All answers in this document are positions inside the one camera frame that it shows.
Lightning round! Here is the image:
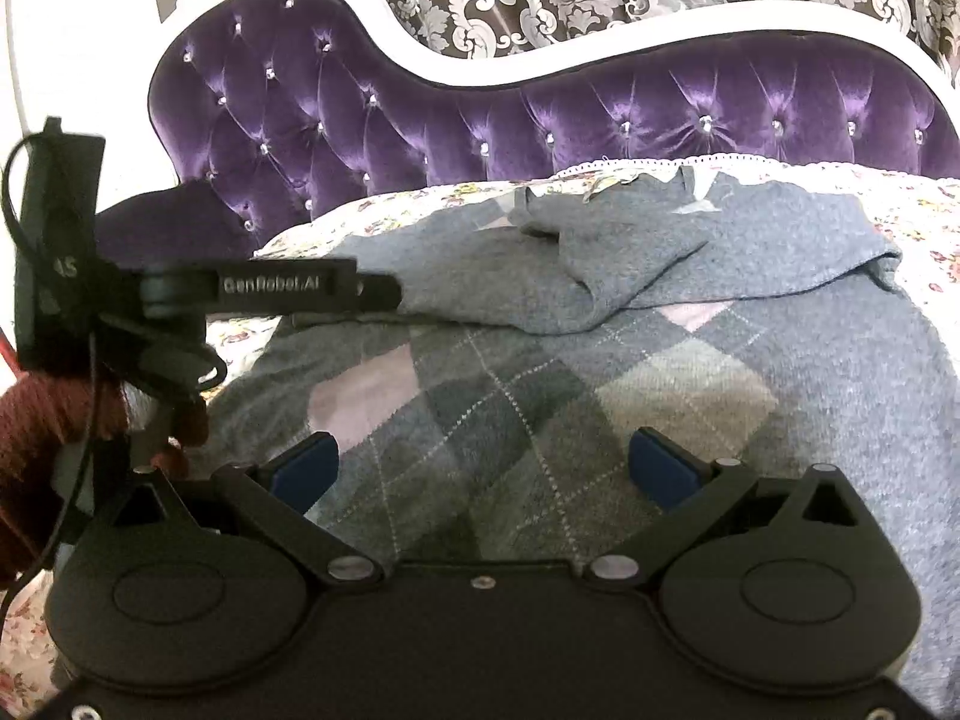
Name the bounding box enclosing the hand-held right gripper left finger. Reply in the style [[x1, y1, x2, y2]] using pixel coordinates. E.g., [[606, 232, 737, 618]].
[[111, 431, 385, 590]]

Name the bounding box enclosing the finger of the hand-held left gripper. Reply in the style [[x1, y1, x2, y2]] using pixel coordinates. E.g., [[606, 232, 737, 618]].
[[206, 257, 407, 316]]

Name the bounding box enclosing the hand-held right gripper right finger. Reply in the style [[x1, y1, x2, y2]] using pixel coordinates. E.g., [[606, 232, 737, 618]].
[[583, 426, 865, 587]]

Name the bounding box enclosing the grey argyle sweater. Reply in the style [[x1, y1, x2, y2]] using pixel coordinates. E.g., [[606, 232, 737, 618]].
[[184, 169, 960, 700]]

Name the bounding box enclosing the person's left hand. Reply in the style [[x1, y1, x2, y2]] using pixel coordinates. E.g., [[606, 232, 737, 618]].
[[154, 390, 212, 478]]

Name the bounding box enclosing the purple tufted sofa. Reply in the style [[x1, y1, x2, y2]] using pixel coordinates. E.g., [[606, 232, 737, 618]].
[[96, 0, 960, 271]]

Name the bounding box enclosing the floral bed cover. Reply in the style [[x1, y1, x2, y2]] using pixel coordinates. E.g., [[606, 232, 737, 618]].
[[0, 154, 960, 720]]

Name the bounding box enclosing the black cable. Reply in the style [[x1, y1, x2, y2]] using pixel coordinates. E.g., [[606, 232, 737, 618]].
[[0, 129, 106, 616]]

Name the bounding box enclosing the white frame post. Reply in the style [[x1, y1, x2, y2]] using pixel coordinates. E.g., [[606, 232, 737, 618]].
[[2, 0, 37, 137]]

